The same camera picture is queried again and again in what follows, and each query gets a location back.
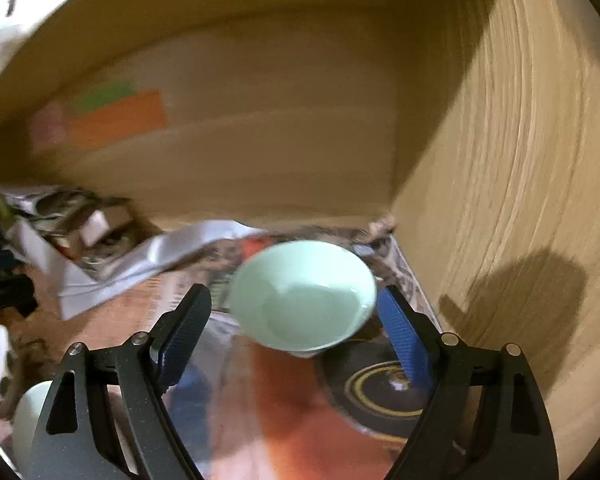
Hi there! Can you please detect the pale green small bowl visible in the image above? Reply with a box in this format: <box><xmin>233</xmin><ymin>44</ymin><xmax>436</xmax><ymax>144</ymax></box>
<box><xmin>226</xmin><ymin>240</ymin><xmax>378</xmax><ymax>354</ymax></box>

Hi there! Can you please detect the long white paper sheet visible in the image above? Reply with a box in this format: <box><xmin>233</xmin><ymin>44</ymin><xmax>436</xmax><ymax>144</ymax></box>
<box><xmin>6</xmin><ymin>219</ymin><xmax>262</xmax><ymax>320</ymax></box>

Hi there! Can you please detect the stack of newspapers and books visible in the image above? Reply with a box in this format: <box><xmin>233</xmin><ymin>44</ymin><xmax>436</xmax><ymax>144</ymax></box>
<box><xmin>0</xmin><ymin>184</ymin><xmax>137</xmax><ymax>261</ymax></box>

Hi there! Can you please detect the small bowl of coins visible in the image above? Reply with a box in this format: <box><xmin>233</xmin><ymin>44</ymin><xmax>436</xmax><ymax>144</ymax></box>
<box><xmin>80</xmin><ymin>228</ymin><xmax>138</xmax><ymax>270</ymax></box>

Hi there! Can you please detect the small white card box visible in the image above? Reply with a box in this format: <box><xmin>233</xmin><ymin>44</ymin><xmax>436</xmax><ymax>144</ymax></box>
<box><xmin>80</xmin><ymin>205</ymin><xmax>133</xmax><ymax>248</ymax></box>

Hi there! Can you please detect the pink sticky note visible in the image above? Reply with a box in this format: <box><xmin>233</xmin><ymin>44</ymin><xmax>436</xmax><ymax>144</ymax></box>
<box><xmin>29</xmin><ymin>101</ymin><xmax>66</xmax><ymax>153</ymax></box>

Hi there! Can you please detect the vintage newspaper shelf liner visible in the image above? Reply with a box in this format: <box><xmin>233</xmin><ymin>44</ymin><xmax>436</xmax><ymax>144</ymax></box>
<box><xmin>0</xmin><ymin>224</ymin><xmax>447</xmax><ymax>480</ymax></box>

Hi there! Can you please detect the orange sticky note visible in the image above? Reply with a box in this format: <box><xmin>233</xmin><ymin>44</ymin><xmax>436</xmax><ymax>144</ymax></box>
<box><xmin>67</xmin><ymin>90</ymin><xmax>169</xmax><ymax>148</ymax></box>

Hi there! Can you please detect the green sticky note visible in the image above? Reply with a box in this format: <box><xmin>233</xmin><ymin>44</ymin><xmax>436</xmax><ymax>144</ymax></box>
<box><xmin>71</xmin><ymin>80</ymin><xmax>135</xmax><ymax>115</ymax></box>

